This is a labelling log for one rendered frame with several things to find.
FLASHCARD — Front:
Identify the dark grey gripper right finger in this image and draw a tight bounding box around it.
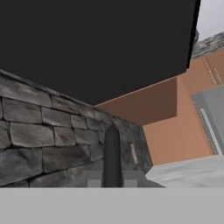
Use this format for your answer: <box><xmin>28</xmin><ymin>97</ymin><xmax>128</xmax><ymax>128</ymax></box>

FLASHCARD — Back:
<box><xmin>111</xmin><ymin>126</ymin><xmax>166</xmax><ymax>188</ymax></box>

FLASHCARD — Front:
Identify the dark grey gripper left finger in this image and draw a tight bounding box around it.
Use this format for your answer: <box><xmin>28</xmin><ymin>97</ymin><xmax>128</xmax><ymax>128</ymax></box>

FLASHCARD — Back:
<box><xmin>66</xmin><ymin>126</ymin><xmax>113</xmax><ymax>188</ymax></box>

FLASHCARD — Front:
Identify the brown tall cabinet run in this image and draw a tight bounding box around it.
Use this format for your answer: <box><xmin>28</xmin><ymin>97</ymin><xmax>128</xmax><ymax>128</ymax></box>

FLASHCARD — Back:
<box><xmin>142</xmin><ymin>48</ymin><xmax>224</xmax><ymax>166</ymax></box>

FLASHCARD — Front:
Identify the grey fridge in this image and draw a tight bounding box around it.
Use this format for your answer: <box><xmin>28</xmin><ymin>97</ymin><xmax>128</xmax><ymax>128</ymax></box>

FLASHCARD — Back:
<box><xmin>191</xmin><ymin>85</ymin><xmax>224</xmax><ymax>157</ymax></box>

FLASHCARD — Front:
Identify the black range hood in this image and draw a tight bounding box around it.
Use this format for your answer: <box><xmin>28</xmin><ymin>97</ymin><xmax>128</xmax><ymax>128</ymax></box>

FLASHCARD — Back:
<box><xmin>0</xmin><ymin>0</ymin><xmax>202</xmax><ymax>107</ymax></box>

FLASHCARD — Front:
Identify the grey wall outlet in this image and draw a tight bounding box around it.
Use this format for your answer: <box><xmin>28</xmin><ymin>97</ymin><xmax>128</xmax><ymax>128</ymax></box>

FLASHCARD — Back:
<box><xmin>129</xmin><ymin>143</ymin><xmax>139</xmax><ymax>165</ymax></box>

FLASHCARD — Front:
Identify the brown wall cabinet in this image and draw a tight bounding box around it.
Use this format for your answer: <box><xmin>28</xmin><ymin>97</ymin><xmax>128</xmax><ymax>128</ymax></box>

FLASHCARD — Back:
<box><xmin>94</xmin><ymin>76</ymin><xmax>179</xmax><ymax>127</ymax></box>

